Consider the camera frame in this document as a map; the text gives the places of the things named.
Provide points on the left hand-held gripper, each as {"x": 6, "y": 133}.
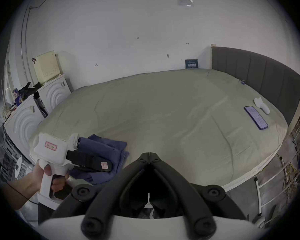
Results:
{"x": 55, "y": 149}

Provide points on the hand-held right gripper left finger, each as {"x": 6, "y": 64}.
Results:
{"x": 107, "y": 191}

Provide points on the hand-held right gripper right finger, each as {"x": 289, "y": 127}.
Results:
{"x": 190, "y": 194}

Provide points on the person's left forearm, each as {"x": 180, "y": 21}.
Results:
{"x": 18, "y": 192}

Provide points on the person's left hand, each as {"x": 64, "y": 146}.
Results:
{"x": 36, "y": 181}

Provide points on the dark blue shirt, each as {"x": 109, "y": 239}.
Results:
{"x": 107, "y": 149}

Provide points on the white washing machine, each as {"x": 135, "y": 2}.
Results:
{"x": 22, "y": 124}
{"x": 53, "y": 94}

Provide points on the bed with beige sheet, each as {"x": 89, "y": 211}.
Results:
{"x": 165, "y": 109}

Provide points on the dark blue phone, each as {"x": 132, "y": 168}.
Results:
{"x": 255, "y": 117}

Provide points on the white hand controller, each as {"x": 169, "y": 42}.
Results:
{"x": 261, "y": 104}

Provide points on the small dark blue sign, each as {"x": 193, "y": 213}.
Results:
{"x": 191, "y": 63}

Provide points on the grey padded headboard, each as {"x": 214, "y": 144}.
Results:
{"x": 260, "y": 76}

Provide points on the clear plastic paper sleeve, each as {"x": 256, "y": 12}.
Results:
{"x": 184, "y": 1}

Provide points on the white metal rail frame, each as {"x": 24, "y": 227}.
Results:
{"x": 267, "y": 181}

